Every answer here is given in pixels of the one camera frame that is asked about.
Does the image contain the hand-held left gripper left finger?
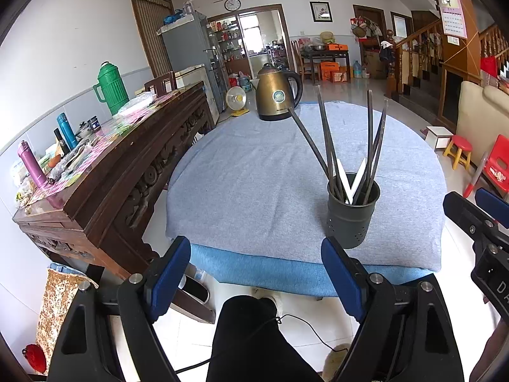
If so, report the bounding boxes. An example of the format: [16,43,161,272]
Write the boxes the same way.
[47,236,192,382]

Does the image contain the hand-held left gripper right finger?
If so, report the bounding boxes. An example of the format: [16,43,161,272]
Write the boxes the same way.
[320,237,466,382]

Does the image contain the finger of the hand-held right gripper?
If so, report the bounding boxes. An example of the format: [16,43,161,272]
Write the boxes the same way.
[443,192,502,255]
[476,188,509,231]

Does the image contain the dark green utensil holder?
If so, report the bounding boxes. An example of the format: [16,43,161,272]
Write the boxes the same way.
[327,172,381,249]

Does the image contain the white spoons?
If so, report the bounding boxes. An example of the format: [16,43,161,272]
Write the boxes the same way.
[336,158,354,204]

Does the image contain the person's right forearm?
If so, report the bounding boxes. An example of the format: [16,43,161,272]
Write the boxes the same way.
[471,318,509,382]

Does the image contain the red plastic child chair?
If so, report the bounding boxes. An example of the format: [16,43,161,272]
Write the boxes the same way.
[463,134,509,200]

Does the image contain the red stool with yellow legs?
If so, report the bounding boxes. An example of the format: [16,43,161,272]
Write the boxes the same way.
[443,135,474,170]

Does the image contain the white shoe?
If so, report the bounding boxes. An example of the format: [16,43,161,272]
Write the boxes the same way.
[254,288,285,315]

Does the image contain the small white stool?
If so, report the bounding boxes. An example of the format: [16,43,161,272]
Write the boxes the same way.
[425,126,455,150]

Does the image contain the blue table cloth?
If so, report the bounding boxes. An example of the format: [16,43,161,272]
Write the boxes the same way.
[189,244,436,298]

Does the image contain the beige sofa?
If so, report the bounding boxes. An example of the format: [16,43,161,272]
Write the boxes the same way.
[455,81,509,168]

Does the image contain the beige fuzzy slipper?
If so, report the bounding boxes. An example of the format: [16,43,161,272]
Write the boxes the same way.
[321,343,351,382]

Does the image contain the person's left leg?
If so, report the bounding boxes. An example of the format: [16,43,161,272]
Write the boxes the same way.
[206,296,324,382]

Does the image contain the gold patterned bag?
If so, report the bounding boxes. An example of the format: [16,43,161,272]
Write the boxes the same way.
[36,265,98,363]

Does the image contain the carved dark wooden sideboard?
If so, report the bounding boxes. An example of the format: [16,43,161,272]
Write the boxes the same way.
[12,81,217,325]

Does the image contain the grey table cloth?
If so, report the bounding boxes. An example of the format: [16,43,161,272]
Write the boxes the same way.
[165,101,448,271]

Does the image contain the red round object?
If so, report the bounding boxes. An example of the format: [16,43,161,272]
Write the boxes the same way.
[22,344,46,375]

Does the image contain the wooden stair railing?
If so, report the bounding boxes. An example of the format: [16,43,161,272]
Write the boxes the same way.
[387,20,509,100]

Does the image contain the black bottle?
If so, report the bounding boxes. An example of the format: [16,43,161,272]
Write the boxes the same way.
[53,128,70,156]

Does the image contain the white plastic bag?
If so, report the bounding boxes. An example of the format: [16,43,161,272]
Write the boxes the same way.
[115,91,154,118]

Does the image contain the teal thermos bottle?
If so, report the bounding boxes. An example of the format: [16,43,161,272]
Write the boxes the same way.
[56,112,79,151]

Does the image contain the pink thermos bottle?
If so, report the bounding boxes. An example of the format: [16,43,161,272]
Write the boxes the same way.
[17,140,48,187]

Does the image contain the white chest freezer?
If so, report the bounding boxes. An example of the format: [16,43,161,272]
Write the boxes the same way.
[175,64,221,126]

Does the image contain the golden electric kettle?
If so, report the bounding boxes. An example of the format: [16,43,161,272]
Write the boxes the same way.
[254,64,303,122]

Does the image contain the round electric heater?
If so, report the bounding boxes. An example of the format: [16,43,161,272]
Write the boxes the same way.
[225,86,249,117]

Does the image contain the dark wooden chair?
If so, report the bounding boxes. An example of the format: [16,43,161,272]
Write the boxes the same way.
[144,72,178,98]

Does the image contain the green thermos jug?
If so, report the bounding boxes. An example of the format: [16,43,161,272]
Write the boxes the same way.
[93,61,130,116]

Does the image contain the dark wooden dining table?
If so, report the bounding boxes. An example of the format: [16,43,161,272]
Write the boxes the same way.
[296,48,351,84]

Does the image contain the grey refrigerator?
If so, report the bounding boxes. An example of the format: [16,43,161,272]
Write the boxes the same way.
[157,11,231,114]

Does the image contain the glass display cabinet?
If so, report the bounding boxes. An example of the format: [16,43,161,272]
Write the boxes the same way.
[209,18,243,74]

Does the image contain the brown door with curtain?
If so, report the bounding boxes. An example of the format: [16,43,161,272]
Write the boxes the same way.
[128,0,176,82]

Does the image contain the pink wall calendar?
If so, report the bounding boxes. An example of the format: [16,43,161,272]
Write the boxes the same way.
[433,0,468,39]

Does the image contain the framed wall picture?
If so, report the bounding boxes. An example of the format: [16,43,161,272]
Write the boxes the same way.
[310,1,332,22]

